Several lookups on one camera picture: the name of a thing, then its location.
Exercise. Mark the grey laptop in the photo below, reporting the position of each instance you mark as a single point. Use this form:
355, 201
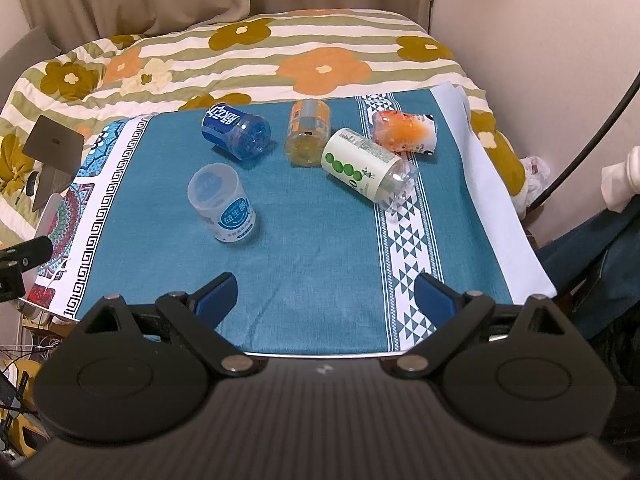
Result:
52, 144

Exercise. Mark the person's blue jeans leg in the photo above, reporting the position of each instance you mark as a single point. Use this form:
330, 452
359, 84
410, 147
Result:
592, 270

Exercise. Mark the white plastic bag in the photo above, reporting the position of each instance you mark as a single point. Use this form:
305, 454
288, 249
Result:
534, 175

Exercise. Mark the orange-yellow plastic bottle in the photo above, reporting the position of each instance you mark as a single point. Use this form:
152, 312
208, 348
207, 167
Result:
307, 132

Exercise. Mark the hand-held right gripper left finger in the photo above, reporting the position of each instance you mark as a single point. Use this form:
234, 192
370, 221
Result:
217, 296

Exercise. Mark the dark cloth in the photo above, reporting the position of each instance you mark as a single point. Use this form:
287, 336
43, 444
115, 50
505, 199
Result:
617, 370

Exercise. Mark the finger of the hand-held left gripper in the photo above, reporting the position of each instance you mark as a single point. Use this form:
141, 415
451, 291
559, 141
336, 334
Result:
30, 254

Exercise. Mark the teal patterned tablecloth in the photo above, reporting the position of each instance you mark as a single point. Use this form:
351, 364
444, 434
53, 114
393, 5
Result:
310, 270

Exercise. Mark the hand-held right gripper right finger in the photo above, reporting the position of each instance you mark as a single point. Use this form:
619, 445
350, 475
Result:
434, 296

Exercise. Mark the blue plastic bottle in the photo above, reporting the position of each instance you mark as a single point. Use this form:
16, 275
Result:
235, 130

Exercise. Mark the floral striped blanket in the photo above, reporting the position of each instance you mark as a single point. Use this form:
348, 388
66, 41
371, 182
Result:
320, 67

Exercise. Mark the orange crumpled plastic bottle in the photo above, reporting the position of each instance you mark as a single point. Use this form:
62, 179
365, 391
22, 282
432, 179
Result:
405, 132

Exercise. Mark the white green-dotted bottle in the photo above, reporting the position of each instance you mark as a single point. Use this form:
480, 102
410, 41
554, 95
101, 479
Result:
362, 162

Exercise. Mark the clear cup with blue label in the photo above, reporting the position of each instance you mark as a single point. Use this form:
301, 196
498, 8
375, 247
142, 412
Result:
225, 207

